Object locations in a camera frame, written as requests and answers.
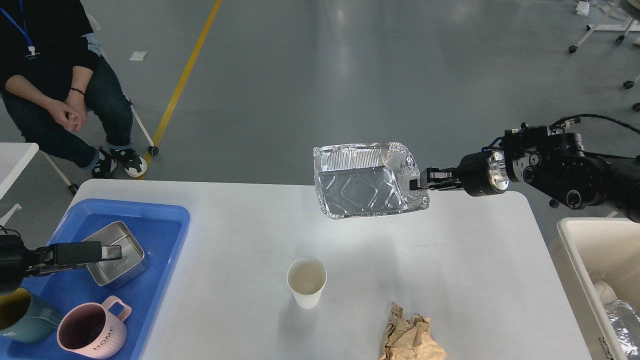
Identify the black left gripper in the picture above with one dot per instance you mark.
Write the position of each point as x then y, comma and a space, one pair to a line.
16, 261

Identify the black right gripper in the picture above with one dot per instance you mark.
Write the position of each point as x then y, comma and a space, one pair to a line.
478, 174

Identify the small stainless steel tray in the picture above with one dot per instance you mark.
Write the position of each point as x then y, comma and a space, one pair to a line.
114, 274

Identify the aluminium foil tray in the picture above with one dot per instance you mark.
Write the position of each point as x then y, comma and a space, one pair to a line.
367, 180

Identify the pink ribbed mug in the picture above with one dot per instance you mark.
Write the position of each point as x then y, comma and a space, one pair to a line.
95, 330

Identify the white paper cup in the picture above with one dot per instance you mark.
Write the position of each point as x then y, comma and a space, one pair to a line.
306, 278

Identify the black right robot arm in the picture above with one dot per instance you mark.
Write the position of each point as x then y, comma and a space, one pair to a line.
550, 159

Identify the teal ceramic mug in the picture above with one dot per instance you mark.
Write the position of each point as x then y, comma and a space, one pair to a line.
26, 317

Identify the white side table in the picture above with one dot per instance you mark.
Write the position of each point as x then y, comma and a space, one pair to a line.
14, 157

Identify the blue plastic tray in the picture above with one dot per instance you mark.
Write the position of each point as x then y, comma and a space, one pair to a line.
159, 228

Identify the person in dark clothes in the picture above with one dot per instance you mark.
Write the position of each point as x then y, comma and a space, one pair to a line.
60, 91

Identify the crumpled brown paper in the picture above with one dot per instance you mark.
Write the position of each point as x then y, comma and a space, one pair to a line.
409, 339

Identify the white plastic bin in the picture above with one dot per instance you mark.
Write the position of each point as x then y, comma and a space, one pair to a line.
593, 249

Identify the white cup in bin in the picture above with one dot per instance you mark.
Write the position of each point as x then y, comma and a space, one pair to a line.
605, 292

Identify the grey office chair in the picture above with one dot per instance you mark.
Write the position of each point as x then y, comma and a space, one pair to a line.
152, 149

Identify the crumpled foil in bin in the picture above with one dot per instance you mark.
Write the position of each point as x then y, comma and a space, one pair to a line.
625, 321

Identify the white wheeled chair base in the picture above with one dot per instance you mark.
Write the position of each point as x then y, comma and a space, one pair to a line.
603, 64

